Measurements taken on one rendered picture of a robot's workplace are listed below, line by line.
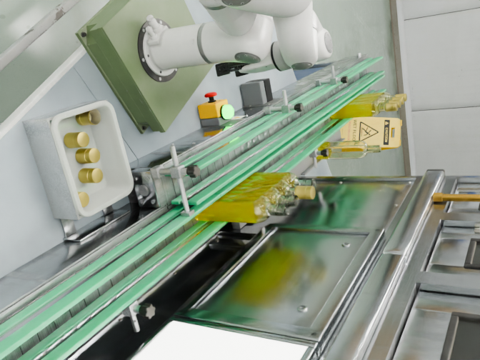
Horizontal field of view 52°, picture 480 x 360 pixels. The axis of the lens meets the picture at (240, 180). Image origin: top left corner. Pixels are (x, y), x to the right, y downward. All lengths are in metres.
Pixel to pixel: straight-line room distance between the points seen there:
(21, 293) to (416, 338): 0.73
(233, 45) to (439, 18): 5.90
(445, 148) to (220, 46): 6.23
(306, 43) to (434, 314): 0.60
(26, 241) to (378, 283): 0.74
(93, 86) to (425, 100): 6.13
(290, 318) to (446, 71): 6.13
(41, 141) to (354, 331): 0.72
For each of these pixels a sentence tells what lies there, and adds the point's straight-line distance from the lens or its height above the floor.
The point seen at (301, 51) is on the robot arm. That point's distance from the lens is 1.08.
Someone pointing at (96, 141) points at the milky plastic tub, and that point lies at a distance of 1.20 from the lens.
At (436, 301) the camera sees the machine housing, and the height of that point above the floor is 1.48.
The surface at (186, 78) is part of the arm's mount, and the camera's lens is 1.37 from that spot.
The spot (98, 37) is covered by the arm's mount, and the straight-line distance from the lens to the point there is 1.20.
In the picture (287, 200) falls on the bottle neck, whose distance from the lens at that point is 1.23.
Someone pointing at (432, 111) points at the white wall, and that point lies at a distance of 7.10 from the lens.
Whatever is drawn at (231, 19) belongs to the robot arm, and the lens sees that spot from 1.00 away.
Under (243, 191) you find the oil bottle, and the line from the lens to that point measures 1.28.
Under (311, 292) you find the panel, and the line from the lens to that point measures 1.09.
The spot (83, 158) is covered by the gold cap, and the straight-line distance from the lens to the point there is 1.15.
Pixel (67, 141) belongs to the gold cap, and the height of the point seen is 0.78.
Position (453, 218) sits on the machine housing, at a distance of 1.42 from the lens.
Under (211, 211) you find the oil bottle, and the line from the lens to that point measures 1.26.
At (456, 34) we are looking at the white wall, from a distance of 6.90.
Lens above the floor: 1.66
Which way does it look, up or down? 32 degrees down
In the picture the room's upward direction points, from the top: 90 degrees clockwise
